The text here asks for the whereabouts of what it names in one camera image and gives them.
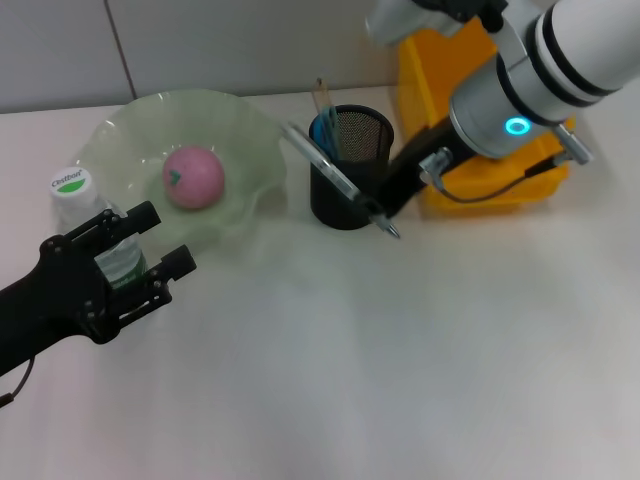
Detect right gripper cable with plug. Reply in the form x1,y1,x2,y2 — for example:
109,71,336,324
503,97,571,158
418,122,594,204

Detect gripper cable with plug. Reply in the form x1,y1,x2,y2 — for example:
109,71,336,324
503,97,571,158
418,122,594,204
0,357,34,409

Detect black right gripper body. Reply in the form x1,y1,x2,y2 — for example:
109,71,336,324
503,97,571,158
373,121,469,219

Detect black mesh pen holder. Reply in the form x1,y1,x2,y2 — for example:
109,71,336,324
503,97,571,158
308,104,395,231

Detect green glass fruit plate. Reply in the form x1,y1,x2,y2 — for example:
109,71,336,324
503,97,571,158
74,88,289,246

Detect blue scissors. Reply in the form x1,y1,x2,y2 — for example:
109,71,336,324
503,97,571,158
309,104,344,161

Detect pink peach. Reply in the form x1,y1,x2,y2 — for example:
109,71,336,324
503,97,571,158
161,145,226,211

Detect left gripper cable with plug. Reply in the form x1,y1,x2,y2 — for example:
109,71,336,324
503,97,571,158
0,357,34,409

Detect silver pen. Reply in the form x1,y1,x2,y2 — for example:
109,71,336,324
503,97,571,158
282,122,402,240

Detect clear plastic ruler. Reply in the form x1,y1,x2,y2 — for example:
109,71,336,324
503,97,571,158
310,77,341,151

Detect yellow plastic bin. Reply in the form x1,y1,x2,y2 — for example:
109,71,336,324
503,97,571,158
397,19,571,211

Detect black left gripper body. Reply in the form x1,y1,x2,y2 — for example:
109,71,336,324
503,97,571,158
0,234,119,380

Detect clear water bottle green label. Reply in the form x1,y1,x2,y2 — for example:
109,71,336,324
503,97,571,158
49,167,151,294

